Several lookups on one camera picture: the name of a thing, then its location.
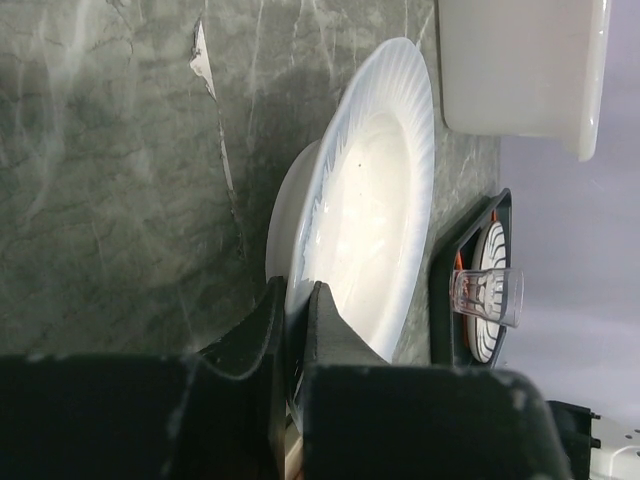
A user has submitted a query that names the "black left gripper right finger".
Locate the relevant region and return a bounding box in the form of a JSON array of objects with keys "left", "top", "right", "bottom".
[{"left": 303, "top": 283, "right": 571, "bottom": 479}]

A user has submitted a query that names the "white plate with blue stripes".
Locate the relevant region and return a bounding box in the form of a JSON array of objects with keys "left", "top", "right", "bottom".
[{"left": 467, "top": 221, "right": 507, "bottom": 363}]

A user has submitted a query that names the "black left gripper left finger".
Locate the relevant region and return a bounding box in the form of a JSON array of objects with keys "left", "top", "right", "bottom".
[{"left": 1, "top": 277, "right": 286, "bottom": 479}]

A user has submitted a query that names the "white plastic bin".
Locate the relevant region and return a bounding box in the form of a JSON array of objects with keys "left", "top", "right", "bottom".
[{"left": 437, "top": 0, "right": 612, "bottom": 161}]

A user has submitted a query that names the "black serving tray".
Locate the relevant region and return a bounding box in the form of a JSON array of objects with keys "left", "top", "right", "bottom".
[{"left": 429, "top": 188, "right": 512, "bottom": 368}]

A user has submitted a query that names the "clear plastic cup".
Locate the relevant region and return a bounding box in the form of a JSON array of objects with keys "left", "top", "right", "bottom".
[{"left": 449, "top": 268, "right": 524, "bottom": 328}]

